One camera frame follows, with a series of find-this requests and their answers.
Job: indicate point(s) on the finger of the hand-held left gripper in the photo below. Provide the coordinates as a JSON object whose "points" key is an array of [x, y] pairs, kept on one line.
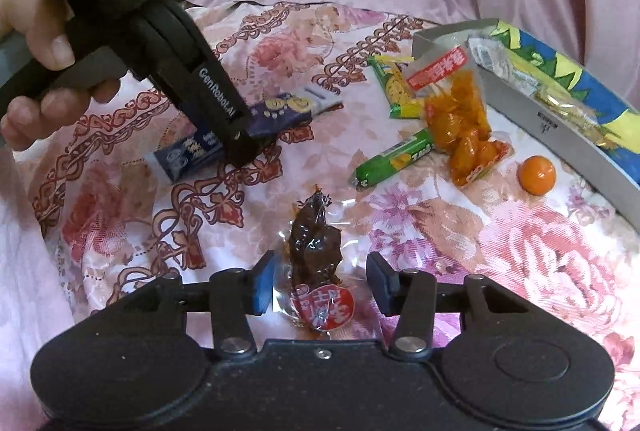
{"points": [[245, 151]]}

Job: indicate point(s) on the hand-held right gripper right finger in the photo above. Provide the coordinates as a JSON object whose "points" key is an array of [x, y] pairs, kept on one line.
{"points": [[380, 283]]}

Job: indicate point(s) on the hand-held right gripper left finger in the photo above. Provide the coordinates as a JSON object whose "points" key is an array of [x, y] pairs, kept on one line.
{"points": [[262, 283]]}

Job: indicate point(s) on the dark blue sachet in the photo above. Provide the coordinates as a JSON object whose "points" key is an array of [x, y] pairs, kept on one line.
{"points": [[285, 108]]}

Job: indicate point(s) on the dark brown snack packet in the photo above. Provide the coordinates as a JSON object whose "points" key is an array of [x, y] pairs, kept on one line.
{"points": [[315, 241]]}

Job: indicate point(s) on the green sausage packet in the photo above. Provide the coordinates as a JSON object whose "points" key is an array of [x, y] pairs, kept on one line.
{"points": [[395, 156]]}

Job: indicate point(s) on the green yellow snack packet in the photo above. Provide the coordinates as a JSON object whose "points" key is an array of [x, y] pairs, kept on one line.
{"points": [[397, 91]]}

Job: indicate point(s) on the orange snack packet red label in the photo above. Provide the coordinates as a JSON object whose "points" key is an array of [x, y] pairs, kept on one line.
{"points": [[460, 121]]}

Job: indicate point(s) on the small orange fruit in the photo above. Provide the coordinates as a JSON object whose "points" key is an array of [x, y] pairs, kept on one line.
{"points": [[536, 176]]}

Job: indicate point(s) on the grey cardboard box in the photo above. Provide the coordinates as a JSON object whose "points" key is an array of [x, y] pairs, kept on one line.
{"points": [[525, 111]]}

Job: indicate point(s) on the white nut bar packet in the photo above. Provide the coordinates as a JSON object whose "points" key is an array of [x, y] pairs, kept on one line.
{"points": [[505, 61]]}

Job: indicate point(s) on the person's left hand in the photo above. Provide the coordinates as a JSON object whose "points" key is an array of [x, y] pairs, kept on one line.
{"points": [[50, 36]]}

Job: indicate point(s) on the pink floral bedsheet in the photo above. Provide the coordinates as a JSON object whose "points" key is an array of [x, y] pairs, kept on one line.
{"points": [[450, 236]]}

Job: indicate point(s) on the pink fleece cloth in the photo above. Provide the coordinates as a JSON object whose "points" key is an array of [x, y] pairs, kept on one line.
{"points": [[25, 286]]}

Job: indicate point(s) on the blue yellow painted paper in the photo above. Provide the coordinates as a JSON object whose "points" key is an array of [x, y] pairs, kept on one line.
{"points": [[565, 61]]}

